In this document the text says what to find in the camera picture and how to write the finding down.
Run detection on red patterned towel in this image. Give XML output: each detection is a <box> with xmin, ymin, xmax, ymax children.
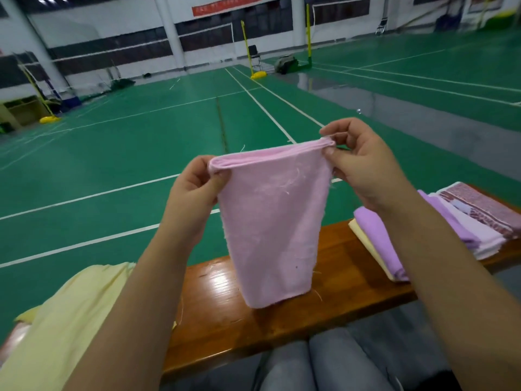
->
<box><xmin>436</xmin><ymin>181</ymin><xmax>521</xmax><ymax>241</ymax></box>

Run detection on person's right hand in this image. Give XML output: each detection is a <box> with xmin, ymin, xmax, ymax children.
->
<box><xmin>320</xmin><ymin>118</ymin><xmax>417</xmax><ymax>213</ymax></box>

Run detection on person's left hand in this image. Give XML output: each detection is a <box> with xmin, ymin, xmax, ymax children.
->
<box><xmin>158</xmin><ymin>154</ymin><xmax>233</xmax><ymax>254</ymax></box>

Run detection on purple towel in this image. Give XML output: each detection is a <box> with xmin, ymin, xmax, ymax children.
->
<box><xmin>417</xmin><ymin>190</ymin><xmax>483</xmax><ymax>249</ymax></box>
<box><xmin>353</xmin><ymin>206</ymin><xmax>410</xmax><ymax>282</ymax></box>

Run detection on person's left forearm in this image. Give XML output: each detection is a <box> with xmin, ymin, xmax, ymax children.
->
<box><xmin>65</xmin><ymin>236</ymin><xmax>192</xmax><ymax>391</ymax></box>

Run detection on black sports bag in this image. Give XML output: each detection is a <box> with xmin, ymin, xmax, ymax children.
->
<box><xmin>275</xmin><ymin>54</ymin><xmax>301</xmax><ymax>75</ymax></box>

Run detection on pale yellow towel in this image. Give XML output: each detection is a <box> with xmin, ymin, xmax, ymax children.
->
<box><xmin>348</xmin><ymin>219</ymin><xmax>397</xmax><ymax>282</ymax></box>
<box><xmin>0</xmin><ymin>262</ymin><xmax>137</xmax><ymax>391</ymax></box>

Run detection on person's grey trousers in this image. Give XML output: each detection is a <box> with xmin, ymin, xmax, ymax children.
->
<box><xmin>252</xmin><ymin>325</ymin><xmax>396</xmax><ymax>391</ymax></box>

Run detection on person's right forearm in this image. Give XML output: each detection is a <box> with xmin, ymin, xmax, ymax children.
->
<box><xmin>378</xmin><ymin>195</ymin><xmax>521</xmax><ymax>391</ymax></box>

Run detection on brown wooden bench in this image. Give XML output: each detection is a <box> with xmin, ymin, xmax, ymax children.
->
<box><xmin>0</xmin><ymin>185</ymin><xmax>521</xmax><ymax>380</ymax></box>

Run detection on red wall banner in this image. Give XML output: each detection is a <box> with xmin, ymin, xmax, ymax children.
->
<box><xmin>191</xmin><ymin>0</ymin><xmax>264</xmax><ymax>17</ymax></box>

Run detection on badminton net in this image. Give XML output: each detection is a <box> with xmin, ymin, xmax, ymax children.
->
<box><xmin>49</xmin><ymin>22</ymin><xmax>245</xmax><ymax>66</ymax></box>

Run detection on light pink towel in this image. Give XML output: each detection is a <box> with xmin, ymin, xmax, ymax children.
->
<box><xmin>208</xmin><ymin>137</ymin><xmax>336</xmax><ymax>310</ymax></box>
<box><xmin>440</xmin><ymin>195</ymin><xmax>507</xmax><ymax>261</ymax></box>

